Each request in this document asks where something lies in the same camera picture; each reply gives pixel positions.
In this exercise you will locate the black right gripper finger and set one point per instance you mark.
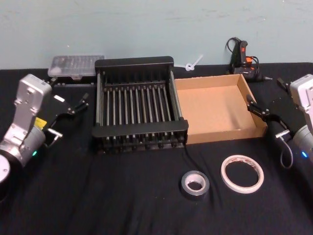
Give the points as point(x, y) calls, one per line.
point(283, 84)
point(258, 110)

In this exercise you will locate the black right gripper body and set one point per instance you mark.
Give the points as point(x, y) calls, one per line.
point(287, 110)

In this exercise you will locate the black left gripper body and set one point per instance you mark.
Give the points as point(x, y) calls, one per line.
point(57, 106)

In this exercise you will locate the white tape roll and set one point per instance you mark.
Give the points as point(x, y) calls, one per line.
point(223, 172)

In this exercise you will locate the silver tape roll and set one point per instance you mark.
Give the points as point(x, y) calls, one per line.
point(185, 191)

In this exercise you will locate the clear plastic case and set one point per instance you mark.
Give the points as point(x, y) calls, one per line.
point(73, 64)

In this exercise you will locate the shallow brown cardboard tray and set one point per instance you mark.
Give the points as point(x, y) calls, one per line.
point(215, 110)

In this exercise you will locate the black rack with steel bars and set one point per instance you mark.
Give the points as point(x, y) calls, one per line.
point(134, 64)

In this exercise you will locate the black table cloth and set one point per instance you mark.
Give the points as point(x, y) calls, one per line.
point(122, 195)

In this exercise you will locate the plain pale wall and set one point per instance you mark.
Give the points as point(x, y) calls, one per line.
point(146, 24)

